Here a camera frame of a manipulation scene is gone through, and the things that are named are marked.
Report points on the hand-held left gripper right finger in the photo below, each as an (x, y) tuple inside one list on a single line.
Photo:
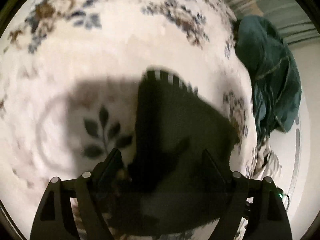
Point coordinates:
[(212, 172)]

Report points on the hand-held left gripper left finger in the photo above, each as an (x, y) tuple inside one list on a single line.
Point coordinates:
[(110, 170)]

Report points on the black striped sweater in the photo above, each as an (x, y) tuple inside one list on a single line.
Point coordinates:
[(172, 130)]

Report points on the white garment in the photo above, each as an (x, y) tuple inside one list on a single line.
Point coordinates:
[(270, 160)]

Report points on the white bed headboard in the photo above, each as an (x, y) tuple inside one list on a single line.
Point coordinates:
[(300, 155)]

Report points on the dark green plush blanket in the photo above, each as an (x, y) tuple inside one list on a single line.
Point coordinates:
[(270, 67)]

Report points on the floral bedspread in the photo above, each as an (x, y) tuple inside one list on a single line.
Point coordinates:
[(125, 42)]

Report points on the green curtain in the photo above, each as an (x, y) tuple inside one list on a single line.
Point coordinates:
[(282, 5)]

